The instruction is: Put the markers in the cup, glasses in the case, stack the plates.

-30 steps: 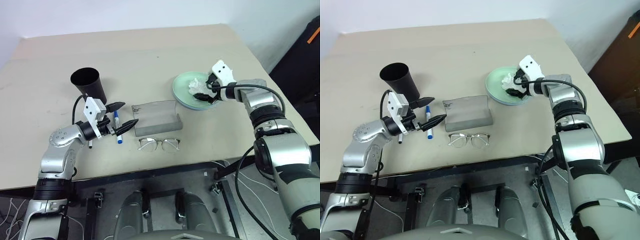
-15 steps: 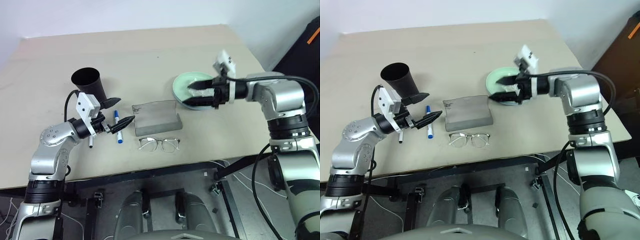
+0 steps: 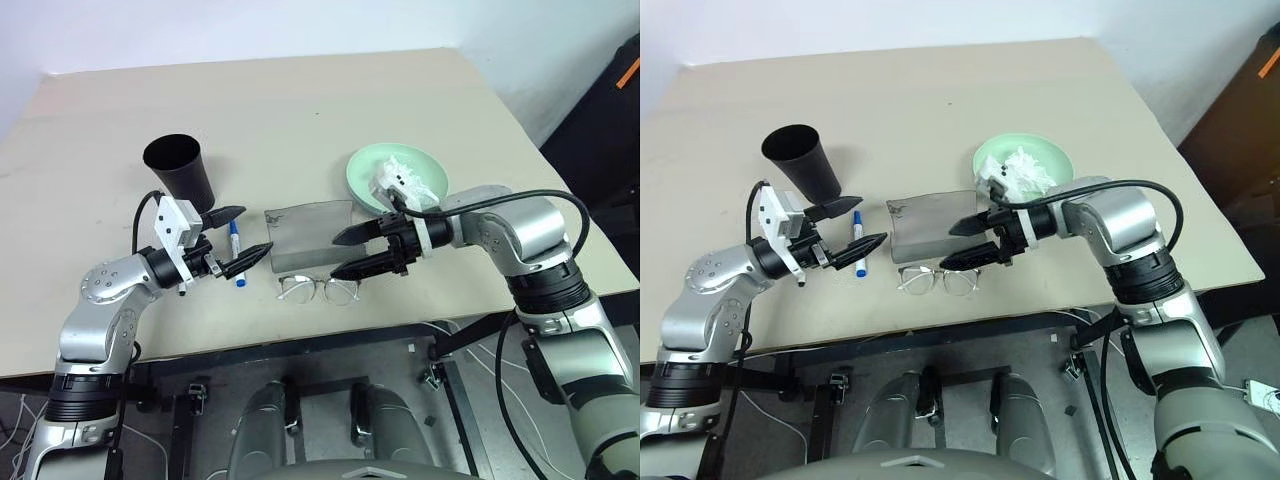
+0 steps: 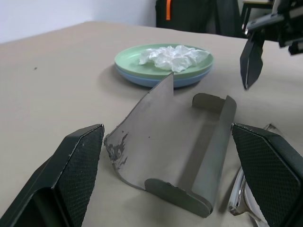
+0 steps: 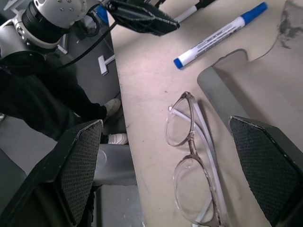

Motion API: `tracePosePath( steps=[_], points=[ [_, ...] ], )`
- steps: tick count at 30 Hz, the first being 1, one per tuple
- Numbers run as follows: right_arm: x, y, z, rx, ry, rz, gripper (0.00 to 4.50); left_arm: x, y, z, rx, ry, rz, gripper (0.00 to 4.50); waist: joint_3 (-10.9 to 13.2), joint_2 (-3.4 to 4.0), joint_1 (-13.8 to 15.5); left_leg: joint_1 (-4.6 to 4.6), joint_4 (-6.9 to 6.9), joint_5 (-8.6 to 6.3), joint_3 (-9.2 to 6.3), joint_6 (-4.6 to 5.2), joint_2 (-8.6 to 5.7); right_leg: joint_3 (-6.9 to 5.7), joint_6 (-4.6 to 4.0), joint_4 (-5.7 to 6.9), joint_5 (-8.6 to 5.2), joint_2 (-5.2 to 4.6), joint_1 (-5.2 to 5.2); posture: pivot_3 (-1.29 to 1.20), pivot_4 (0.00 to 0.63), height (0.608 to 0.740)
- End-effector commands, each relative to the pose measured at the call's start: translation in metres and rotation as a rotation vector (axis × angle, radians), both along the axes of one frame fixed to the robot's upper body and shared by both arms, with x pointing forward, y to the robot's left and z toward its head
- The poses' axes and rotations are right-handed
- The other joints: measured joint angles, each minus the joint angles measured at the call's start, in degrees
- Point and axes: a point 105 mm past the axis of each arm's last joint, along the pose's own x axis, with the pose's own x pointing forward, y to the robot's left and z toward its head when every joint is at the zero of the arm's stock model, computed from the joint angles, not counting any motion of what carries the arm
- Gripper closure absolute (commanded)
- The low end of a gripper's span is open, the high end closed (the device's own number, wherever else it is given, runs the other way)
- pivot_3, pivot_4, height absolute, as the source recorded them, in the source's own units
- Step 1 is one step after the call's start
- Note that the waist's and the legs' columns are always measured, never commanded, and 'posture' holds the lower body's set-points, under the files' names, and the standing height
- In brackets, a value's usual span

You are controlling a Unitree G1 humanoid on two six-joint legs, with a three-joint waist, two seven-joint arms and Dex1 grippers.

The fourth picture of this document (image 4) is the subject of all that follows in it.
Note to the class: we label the dark hanging jacket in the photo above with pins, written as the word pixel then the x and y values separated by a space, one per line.
pixel 225 16

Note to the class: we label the blue plate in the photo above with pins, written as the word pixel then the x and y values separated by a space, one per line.
pixel 142 80

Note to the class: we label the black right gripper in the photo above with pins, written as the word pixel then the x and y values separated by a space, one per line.
pixel 284 26

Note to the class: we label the silver-framed glasses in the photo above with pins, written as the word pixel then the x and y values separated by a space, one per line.
pixel 237 191

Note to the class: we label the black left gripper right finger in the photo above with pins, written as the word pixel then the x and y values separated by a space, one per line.
pixel 267 170

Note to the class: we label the grey glasses case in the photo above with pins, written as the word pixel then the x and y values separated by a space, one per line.
pixel 161 146

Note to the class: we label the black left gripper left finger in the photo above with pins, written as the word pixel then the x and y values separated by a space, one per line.
pixel 71 175

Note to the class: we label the white crumpled tissue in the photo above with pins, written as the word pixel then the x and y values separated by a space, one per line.
pixel 175 58

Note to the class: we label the green plate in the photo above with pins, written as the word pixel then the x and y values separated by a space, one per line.
pixel 127 59

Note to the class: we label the black bag with orange stripe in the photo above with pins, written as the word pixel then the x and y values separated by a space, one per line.
pixel 180 14

